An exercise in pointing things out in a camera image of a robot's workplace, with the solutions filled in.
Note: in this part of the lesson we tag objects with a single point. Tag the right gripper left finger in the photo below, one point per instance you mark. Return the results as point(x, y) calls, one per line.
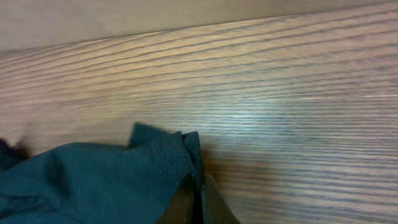
point(180, 208)

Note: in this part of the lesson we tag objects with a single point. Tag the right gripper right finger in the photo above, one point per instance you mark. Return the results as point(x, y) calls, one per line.
point(214, 208)

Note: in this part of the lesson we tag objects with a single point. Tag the black t-shirt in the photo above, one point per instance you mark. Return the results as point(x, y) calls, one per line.
point(85, 182)

